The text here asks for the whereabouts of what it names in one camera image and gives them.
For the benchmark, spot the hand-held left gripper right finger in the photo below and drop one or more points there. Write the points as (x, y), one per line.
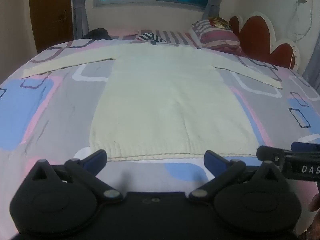
(212, 160)

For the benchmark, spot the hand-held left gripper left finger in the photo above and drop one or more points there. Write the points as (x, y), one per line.
(96, 158)

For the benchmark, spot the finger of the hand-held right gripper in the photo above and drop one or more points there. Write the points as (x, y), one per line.
(270, 155)
(305, 147)

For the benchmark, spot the cream knit sweater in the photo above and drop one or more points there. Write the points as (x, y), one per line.
(162, 92)

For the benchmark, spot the person's right hand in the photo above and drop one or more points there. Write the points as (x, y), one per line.
(316, 203)

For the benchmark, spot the grey curtain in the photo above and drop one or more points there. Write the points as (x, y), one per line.
(213, 2)
(79, 10)
(312, 70)

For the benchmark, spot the patterned grey pink blue blanket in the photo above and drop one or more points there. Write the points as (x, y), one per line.
(37, 100)

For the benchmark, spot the pink striped pillow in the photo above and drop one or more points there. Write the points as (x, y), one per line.
(220, 40)

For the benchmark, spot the red and white headboard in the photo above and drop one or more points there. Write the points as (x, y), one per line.
(257, 35)

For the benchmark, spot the dark bag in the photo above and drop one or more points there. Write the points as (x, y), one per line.
(98, 34)

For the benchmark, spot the pink striped bedsheet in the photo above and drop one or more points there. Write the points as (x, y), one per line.
(175, 37)

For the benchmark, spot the striped garment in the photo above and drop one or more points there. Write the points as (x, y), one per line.
(151, 37)

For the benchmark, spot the gold patterned item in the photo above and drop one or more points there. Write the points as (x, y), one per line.
(220, 23)

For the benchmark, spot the brown wooden door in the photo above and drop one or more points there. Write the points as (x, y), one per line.
(50, 12)

